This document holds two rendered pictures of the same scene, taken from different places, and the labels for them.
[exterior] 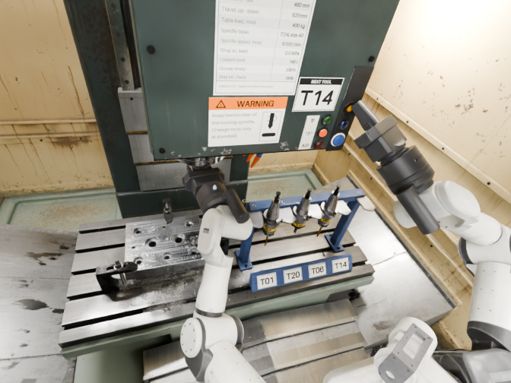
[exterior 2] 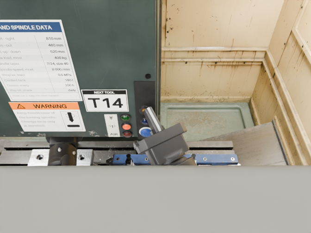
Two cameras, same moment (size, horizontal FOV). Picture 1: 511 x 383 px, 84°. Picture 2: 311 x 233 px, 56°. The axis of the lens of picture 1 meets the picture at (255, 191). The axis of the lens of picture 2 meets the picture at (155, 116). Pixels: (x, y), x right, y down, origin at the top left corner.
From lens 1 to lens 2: 49 cm
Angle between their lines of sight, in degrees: 18
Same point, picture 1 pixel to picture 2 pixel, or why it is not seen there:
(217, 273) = not seen: hidden behind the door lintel
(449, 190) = not seen: hidden behind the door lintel
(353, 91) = (142, 98)
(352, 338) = not seen: outside the picture
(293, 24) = (55, 57)
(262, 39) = (33, 67)
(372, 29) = (136, 56)
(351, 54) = (124, 73)
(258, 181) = (186, 110)
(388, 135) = (162, 147)
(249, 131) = (54, 123)
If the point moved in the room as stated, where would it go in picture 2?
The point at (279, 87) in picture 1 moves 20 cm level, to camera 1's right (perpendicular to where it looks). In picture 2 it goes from (65, 96) to (148, 124)
